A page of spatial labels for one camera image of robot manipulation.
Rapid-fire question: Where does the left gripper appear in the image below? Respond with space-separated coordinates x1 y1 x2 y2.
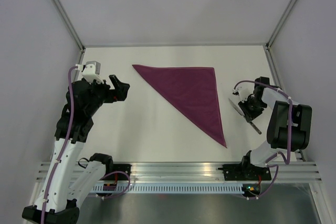
85 74 129 116

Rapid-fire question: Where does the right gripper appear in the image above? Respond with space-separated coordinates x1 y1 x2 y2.
237 97 266 123

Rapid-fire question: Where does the steel table knife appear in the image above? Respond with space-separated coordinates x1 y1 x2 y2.
228 98 262 135

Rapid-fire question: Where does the purple cloth napkin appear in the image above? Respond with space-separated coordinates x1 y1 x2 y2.
133 65 227 147

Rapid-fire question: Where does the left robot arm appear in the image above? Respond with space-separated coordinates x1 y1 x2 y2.
22 75 130 223

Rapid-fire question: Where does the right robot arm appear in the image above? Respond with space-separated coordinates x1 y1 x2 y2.
233 77 312 179

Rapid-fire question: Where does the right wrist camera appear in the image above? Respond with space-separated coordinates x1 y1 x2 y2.
231 87 252 103

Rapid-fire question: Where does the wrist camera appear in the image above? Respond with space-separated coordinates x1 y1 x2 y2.
231 87 252 103
75 61 103 84

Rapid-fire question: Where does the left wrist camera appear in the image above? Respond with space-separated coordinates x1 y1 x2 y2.
75 61 103 84

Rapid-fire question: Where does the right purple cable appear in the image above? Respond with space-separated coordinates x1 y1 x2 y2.
233 79 293 201

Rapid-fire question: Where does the purple cable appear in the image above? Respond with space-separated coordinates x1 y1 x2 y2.
233 79 293 201
40 66 79 224

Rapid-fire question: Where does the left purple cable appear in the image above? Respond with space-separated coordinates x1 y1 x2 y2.
40 66 79 224

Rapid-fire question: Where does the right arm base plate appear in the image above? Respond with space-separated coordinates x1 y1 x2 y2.
219 164 272 182

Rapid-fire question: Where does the left aluminium frame post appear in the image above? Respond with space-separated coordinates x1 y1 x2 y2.
51 0 85 52

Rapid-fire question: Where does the aluminium frame post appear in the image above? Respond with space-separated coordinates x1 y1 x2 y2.
265 0 316 50
51 0 85 52

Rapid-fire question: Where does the white slotted cable duct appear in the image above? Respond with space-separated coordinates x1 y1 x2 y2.
89 184 244 195

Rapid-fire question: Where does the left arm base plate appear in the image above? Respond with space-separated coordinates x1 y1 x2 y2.
108 164 132 182

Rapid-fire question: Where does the aluminium front rail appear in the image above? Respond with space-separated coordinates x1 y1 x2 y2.
35 161 322 183

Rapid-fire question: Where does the right aluminium frame post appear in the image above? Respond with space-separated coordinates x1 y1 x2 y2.
265 0 316 50

